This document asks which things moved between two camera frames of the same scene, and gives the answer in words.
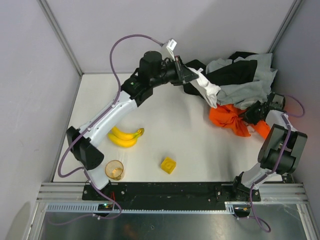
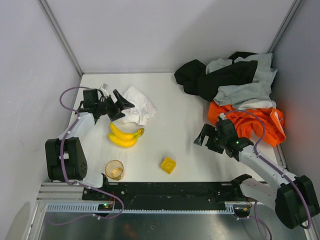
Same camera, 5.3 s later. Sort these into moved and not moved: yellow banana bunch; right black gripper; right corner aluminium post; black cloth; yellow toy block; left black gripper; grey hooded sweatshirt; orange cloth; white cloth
Moved: left black gripper; white cloth; right black gripper
Not moved: grey hooded sweatshirt; black cloth; yellow toy block; orange cloth; yellow banana bunch; right corner aluminium post
